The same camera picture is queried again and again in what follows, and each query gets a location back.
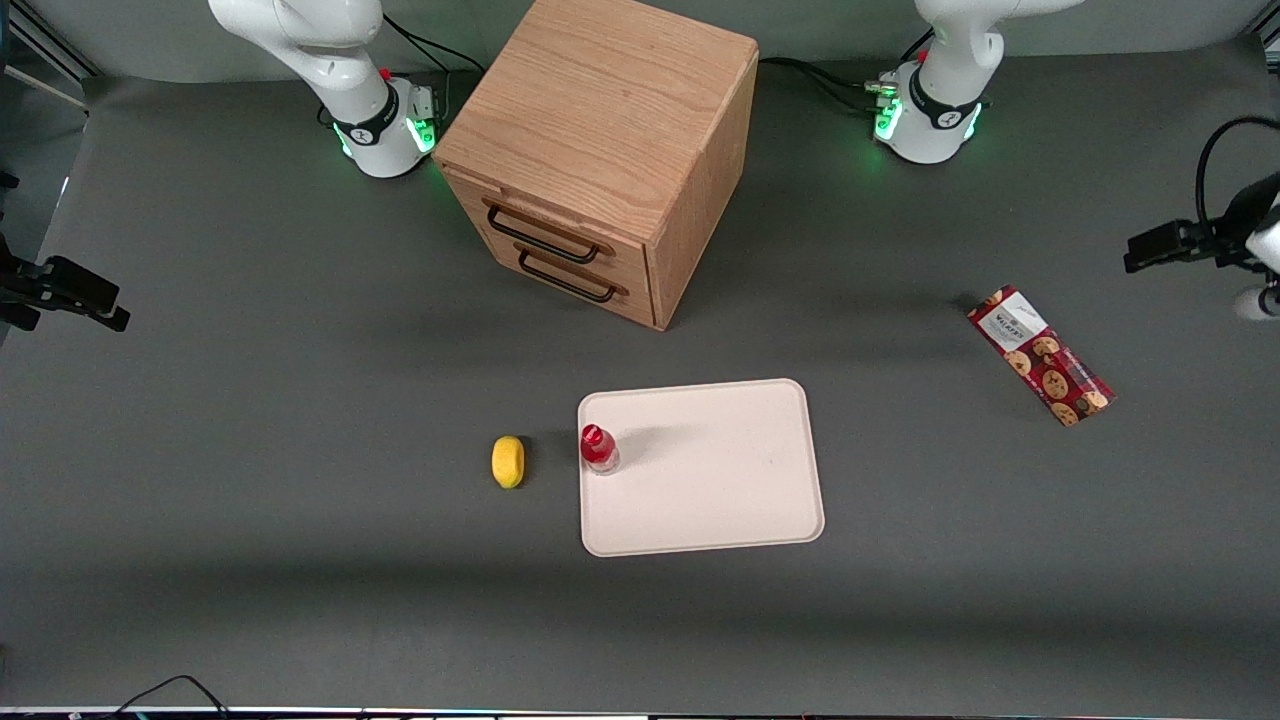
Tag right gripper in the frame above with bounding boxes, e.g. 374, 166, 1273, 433
0, 232, 132, 334

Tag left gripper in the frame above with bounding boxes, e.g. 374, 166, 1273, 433
1124, 195, 1280, 274

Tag red cookie box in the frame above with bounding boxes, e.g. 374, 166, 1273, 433
967, 285, 1117, 428

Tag beige plastic tray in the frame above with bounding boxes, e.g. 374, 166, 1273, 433
577, 378, 827, 558

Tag yellow lemon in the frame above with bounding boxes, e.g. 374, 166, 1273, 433
491, 435, 526, 490

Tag small red-capped bottle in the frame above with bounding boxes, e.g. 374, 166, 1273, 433
580, 424, 620, 476

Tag wooden drawer cabinet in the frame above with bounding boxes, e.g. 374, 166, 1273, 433
432, 0, 760, 332

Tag aluminium frame rail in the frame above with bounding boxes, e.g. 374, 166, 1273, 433
0, 0, 103, 111

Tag black cable at left arm base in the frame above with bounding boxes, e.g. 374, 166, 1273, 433
758, 28, 936, 113

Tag black cable at arm base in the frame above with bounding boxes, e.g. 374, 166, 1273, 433
380, 12, 487, 111
758, 28, 936, 113

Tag thin black cable loop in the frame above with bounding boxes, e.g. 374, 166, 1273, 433
108, 674, 231, 717

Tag black cable at right arm base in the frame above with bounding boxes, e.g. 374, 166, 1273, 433
380, 12, 487, 111

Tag long black drawer handle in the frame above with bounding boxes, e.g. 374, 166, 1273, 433
486, 204, 602, 267

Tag short black drawer handle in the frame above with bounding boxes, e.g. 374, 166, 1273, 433
516, 250, 617, 305

